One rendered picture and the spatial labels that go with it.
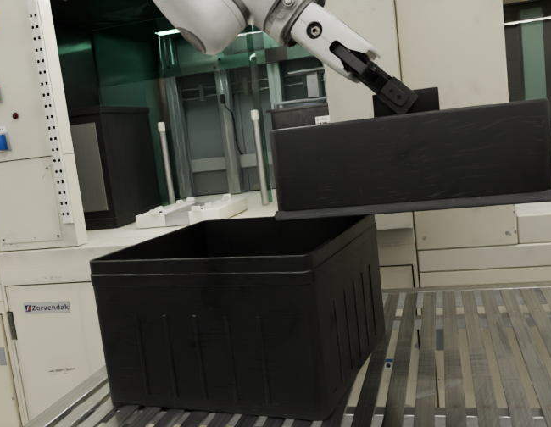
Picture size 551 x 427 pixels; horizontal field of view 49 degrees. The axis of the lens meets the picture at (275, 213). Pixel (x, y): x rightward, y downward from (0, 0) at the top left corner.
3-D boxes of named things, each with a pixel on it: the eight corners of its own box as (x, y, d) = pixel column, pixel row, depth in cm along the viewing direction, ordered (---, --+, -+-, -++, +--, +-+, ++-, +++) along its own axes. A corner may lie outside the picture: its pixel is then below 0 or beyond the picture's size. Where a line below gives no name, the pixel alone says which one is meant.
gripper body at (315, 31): (308, -18, 71) (381, 41, 69) (323, -2, 80) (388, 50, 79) (269, 36, 73) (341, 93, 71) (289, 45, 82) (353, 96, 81)
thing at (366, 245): (217, 324, 96) (203, 219, 94) (388, 329, 85) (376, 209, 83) (105, 402, 71) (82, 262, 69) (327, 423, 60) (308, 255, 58)
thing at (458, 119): (271, 222, 66) (257, 102, 64) (320, 191, 94) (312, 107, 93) (563, 201, 58) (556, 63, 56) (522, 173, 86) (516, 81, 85)
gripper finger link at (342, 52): (352, 53, 68) (382, 78, 71) (325, 31, 74) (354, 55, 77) (345, 62, 68) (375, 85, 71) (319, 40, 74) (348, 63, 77)
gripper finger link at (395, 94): (374, 60, 71) (418, 95, 70) (376, 62, 74) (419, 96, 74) (357, 82, 72) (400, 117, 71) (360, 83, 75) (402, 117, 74)
